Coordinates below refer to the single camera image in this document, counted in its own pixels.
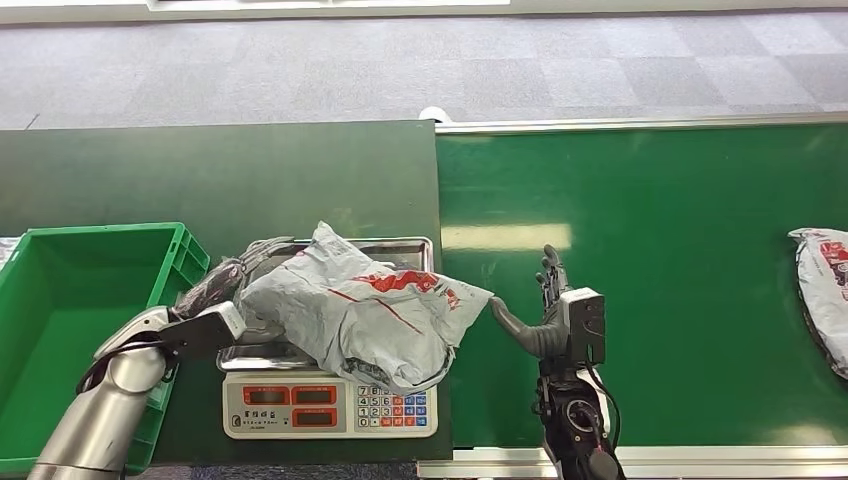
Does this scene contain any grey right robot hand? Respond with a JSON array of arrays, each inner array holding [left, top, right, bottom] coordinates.
[[488, 245, 572, 361]]

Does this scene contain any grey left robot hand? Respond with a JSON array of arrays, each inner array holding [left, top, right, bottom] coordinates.
[[170, 236, 296, 323]]

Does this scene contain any grey courier package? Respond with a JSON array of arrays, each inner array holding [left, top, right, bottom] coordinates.
[[787, 227, 848, 381], [239, 221, 496, 397]]

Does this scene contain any green conveyor belt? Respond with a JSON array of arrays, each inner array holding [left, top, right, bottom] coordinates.
[[437, 124, 848, 450]]

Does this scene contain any grey flat courier package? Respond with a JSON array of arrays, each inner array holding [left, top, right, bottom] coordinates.
[[787, 227, 848, 381]]

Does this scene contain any digital weighing scale steel pan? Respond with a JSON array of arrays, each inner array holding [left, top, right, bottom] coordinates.
[[216, 236, 440, 441]]

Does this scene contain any green plastic crate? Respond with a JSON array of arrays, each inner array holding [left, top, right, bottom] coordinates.
[[0, 222, 211, 476]]

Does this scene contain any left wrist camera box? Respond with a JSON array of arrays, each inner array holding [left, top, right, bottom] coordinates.
[[157, 301, 248, 363]]

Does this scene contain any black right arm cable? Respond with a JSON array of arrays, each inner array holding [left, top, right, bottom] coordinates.
[[582, 362, 625, 455]]

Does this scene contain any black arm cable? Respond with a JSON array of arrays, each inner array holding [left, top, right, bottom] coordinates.
[[582, 362, 625, 455], [75, 336, 181, 397]]

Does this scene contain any aluminium conveyor side rail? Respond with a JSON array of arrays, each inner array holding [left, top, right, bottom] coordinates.
[[435, 111, 848, 136], [417, 445, 848, 480]]

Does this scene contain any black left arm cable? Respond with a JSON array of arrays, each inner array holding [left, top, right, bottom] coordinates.
[[75, 336, 181, 397]]

